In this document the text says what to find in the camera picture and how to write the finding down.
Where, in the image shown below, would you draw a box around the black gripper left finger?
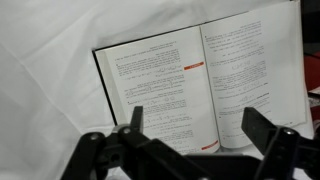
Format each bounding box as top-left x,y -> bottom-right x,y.
61,105 -> 211,180

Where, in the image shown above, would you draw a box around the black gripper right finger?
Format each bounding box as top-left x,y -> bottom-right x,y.
241,106 -> 320,180

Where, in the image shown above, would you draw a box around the open book white pages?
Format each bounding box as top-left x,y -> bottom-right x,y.
91,0 -> 316,156

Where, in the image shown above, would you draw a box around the white table cloth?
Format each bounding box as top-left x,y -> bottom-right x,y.
0,0 -> 320,180

